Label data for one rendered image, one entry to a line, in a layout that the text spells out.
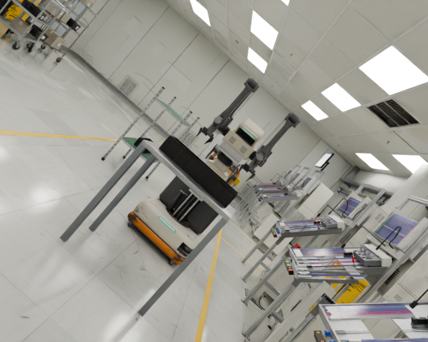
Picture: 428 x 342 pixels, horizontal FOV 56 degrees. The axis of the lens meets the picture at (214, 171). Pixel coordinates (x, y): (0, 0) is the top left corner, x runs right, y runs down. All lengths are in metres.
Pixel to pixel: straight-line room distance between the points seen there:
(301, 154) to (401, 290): 8.88
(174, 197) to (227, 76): 8.82
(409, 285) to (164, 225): 2.08
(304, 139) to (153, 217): 9.19
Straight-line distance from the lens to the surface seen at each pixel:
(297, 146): 12.27
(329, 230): 4.99
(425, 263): 3.78
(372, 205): 5.03
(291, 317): 3.35
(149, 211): 3.52
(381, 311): 2.77
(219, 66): 12.39
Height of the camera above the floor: 1.13
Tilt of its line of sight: 5 degrees down
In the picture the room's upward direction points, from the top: 41 degrees clockwise
